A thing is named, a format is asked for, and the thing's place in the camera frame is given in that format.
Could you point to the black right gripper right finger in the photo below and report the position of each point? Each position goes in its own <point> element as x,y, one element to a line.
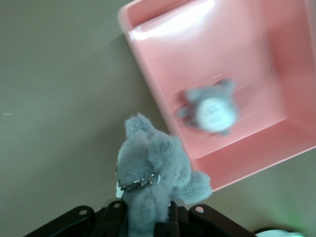
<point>197,224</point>

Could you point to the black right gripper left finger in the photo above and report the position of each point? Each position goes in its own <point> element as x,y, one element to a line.
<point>108,222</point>

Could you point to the grey Totoro plush toy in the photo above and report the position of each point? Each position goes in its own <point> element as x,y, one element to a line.
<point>148,160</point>
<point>212,116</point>

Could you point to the pink plastic box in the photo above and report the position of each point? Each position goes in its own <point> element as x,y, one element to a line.
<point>222,61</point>

